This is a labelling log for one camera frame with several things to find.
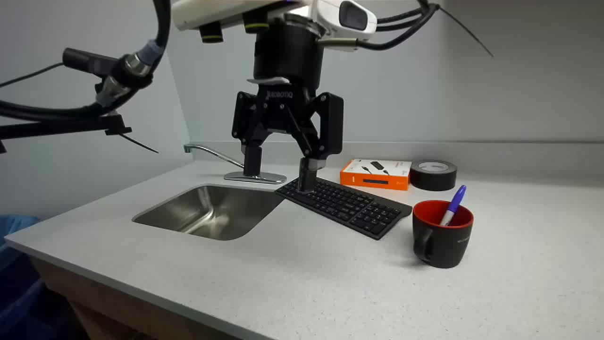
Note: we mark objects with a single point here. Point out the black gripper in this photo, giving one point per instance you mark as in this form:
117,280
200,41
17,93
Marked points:
287,59

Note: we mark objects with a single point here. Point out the grey marker pen blue cap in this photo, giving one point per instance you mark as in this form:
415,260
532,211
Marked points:
457,197

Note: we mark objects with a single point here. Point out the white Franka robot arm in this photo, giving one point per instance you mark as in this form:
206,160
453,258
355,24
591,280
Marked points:
208,12

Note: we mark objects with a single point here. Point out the silver metal faucet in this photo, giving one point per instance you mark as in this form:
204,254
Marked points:
257,178

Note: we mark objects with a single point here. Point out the orange white cardboard box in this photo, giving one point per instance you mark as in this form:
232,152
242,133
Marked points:
372,182

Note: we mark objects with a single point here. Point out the black computer keyboard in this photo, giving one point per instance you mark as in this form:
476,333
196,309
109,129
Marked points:
351,209

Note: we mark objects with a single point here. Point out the stainless steel sink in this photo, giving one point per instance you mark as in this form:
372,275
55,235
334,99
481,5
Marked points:
208,212

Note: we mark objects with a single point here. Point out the black tape roll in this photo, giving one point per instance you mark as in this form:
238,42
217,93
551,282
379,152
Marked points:
432,178

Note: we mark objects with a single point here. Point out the black mug red inside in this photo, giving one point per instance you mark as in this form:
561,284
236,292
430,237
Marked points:
440,246

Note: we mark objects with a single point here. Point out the brown wooden counter cabinet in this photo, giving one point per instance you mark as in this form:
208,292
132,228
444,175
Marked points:
94,311

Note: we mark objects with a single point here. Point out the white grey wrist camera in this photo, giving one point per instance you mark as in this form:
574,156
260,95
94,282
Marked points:
349,16

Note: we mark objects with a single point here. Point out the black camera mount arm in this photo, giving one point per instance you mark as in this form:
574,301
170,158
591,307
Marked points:
94,61

